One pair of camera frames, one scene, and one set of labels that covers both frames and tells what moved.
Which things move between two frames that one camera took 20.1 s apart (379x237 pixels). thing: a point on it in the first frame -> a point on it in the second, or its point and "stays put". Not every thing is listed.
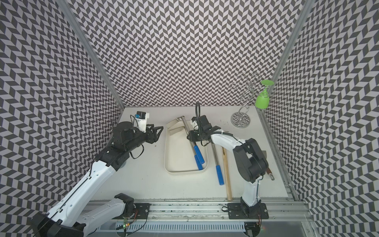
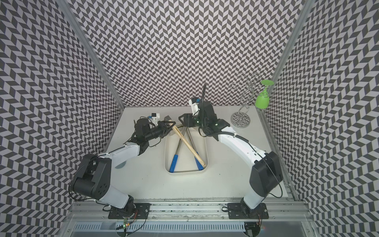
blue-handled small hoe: x=219 y=172 -> x=175 y=157
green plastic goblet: x=262 y=99 stays put
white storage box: x=179 y=151 stays put
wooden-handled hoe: x=227 y=175 -> x=186 y=142
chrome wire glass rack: x=247 y=86 stays put
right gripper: x=192 y=137 -> x=187 y=117
